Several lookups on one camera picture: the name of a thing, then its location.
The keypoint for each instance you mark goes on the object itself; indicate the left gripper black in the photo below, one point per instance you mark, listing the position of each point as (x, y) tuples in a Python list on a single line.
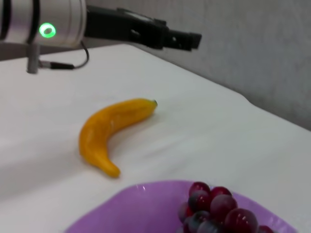
[(121, 26)]

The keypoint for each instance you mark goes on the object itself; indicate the yellow toy banana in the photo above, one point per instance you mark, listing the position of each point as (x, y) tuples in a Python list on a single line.
[(102, 126)]

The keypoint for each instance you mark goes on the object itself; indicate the dark red grape bunch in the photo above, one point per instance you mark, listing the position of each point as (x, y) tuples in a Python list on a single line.
[(218, 211)]

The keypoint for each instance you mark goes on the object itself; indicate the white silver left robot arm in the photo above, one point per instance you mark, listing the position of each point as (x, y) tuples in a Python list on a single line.
[(63, 21)]

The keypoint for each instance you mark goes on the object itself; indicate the purple wavy plastic plate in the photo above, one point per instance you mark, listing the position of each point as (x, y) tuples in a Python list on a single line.
[(136, 213)]

